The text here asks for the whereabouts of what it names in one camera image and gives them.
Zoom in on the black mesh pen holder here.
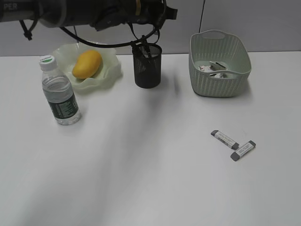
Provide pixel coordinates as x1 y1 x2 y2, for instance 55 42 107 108
133 43 162 89

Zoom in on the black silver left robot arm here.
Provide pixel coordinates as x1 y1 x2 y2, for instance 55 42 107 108
0 0 178 31

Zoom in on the black marker pen blue label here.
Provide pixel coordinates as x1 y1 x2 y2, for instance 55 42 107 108
141 35 151 59

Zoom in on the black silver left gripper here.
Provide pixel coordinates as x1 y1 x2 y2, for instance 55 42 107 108
90 0 177 31

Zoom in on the white waste paper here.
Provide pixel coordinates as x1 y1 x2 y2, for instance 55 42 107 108
198 61 232 79

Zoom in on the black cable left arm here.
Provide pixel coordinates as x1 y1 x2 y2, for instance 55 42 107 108
18 0 167 48

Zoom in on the pale green wavy glass plate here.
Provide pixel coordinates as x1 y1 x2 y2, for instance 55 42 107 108
52 43 122 91

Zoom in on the yellow mango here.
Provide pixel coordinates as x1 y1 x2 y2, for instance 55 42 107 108
72 50 103 79

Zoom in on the clear water bottle green label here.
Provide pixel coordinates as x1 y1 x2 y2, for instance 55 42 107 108
39 55 81 125

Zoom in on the grey white eraser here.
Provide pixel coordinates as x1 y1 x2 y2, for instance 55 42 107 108
230 140 256 161
211 130 239 150

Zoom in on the pale green plastic basket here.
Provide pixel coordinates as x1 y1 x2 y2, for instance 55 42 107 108
189 30 252 97

